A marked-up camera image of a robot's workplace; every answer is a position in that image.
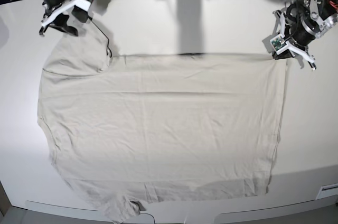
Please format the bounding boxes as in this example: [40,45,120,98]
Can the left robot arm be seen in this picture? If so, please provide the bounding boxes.
[270,0,337,71]

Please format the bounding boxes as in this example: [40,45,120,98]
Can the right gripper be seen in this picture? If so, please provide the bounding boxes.
[39,0,91,36]

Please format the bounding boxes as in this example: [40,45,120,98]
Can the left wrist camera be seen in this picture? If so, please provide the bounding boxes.
[270,34,287,52]

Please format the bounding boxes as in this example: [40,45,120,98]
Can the white label sticker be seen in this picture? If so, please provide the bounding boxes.
[317,164,337,177]

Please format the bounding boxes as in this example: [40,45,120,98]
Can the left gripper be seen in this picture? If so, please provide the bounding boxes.
[272,3,317,71]

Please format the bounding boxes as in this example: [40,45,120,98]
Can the beige T-shirt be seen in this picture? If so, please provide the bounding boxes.
[37,29,287,222]

